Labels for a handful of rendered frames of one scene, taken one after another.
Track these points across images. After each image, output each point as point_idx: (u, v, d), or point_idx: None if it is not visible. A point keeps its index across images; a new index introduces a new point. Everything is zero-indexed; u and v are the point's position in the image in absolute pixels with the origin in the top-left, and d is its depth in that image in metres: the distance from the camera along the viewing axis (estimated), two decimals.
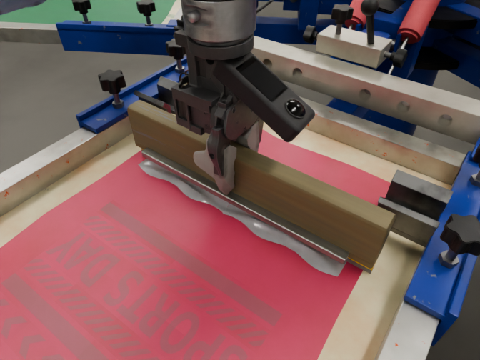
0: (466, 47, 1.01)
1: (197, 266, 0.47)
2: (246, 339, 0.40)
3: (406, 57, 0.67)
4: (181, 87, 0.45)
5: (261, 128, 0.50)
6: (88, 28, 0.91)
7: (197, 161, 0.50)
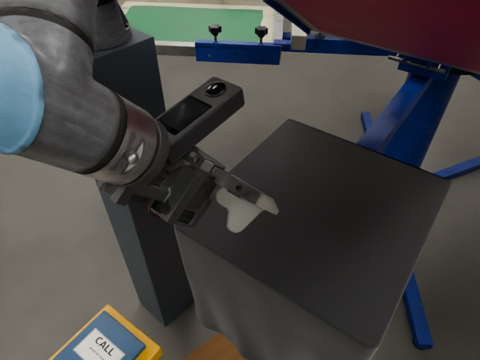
0: None
1: None
2: None
3: None
4: (161, 214, 0.40)
5: None
6: (218, 46, 1.29)
7: (237, 226, 0.45)
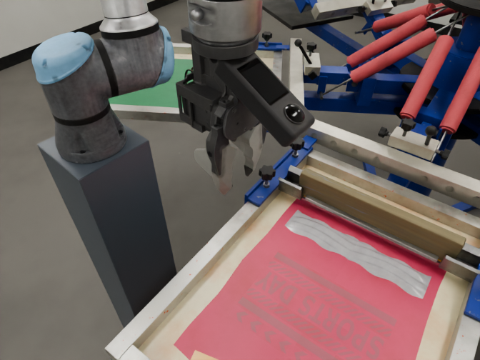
0: None
1: (343, 293, 0.84)
2: (381, 333, 0.78)
3: None
4: (186, 83, 0.46)
5: (264, 129, 0.50)
6: None
7: (197, 158, 0.50)
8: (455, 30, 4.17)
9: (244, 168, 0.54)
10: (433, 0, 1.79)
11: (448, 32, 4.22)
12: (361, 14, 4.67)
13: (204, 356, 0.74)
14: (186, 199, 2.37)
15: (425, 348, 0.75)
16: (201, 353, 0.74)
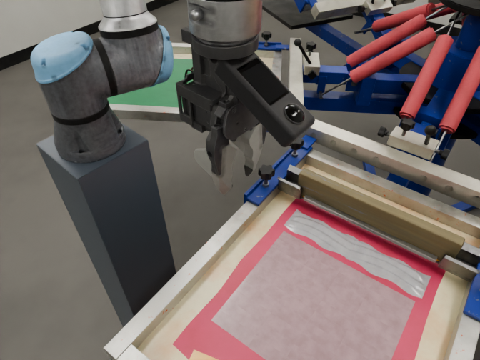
0: None
1: None
2: None
3: None
4: (186, 83, 0.46)
5: (265, 129, 0.50)
6: None
7: (197, 158, 0.50)
8: (455, 30, 4.16)
9: (244, 168, 0.54)
10: (433, 0, 1.79)
11: (448, 32, 4.22)
12: (361, 14, 4.67)
13: (203, 355, 0.74)
14: (186, 199, 2.37)
15: (424, 347, 0.75)
16: (200, 353, 0.74)
